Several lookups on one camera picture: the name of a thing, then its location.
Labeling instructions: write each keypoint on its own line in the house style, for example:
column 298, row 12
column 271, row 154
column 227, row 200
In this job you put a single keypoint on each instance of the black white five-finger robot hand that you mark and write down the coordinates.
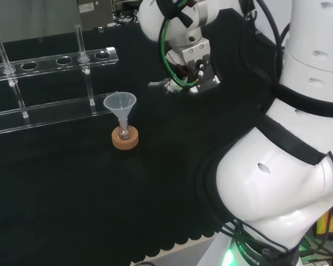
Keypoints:
column 201, row 72

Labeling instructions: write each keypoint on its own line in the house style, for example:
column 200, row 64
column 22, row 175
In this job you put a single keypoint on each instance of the clear acrylic funnel stand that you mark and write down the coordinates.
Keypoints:
column 44, row 113

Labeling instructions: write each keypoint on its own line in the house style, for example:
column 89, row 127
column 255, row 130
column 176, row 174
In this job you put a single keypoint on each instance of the translucent plastic funnel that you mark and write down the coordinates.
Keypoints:
column 119, row 104

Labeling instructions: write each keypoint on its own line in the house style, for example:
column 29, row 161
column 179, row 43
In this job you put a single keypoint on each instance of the clear round-bottom flask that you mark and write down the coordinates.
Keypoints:
column 124, row 133

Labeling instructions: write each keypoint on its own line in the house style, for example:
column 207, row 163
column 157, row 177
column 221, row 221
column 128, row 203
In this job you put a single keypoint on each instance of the yellow stop button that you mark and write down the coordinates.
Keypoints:
column 326, row 224

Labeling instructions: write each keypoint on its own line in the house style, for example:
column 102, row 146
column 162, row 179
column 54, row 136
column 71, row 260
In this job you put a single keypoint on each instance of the grey metal box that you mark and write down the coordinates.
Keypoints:
column 94, row 14

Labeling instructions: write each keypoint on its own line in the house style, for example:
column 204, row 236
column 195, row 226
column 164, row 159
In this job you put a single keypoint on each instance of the black bench cloth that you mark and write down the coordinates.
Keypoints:
column 72, row 194

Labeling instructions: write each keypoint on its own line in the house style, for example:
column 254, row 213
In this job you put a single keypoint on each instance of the pale board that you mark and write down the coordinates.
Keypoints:
column 30, row 16

